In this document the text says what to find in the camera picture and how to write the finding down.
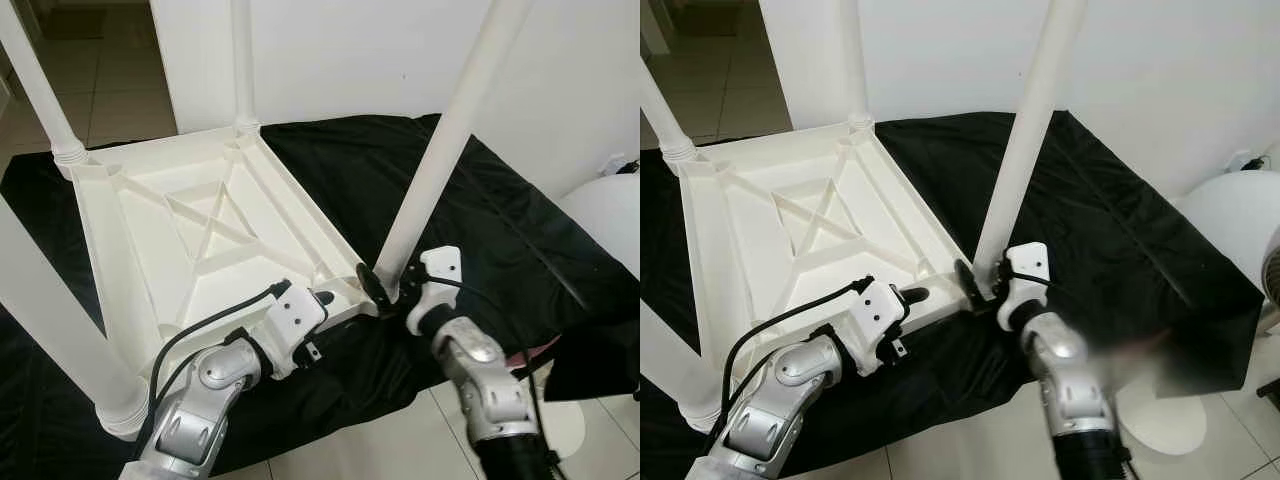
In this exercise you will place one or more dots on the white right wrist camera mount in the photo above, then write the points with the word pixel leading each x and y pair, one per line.
pixel 440 265
pixel 1030 262

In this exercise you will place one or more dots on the white door frame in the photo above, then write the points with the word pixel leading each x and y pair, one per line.
pixel 660 25

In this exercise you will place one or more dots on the black cloth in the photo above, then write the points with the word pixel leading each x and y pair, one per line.
pixel 1130 210
pixel 520 220

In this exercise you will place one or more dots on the white round fan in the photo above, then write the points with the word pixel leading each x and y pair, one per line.
pixel 610 215

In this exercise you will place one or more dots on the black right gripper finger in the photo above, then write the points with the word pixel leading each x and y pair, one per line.
pixel 374 285
pixel 968 282

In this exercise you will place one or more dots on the white plastic table top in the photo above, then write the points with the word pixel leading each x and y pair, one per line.
pixel 740 230
pixel 150 240

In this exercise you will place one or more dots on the wall socket with black plug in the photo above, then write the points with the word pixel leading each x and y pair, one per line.
pixel 1248 160
pixel 620 163

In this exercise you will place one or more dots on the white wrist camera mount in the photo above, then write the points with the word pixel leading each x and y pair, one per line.
pixel 875 305
pixel 440 265
pixel 295 310
pixel 1030 262

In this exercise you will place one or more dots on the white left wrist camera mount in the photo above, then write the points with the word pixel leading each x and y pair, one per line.
pixel 875 305
pixel 295 310

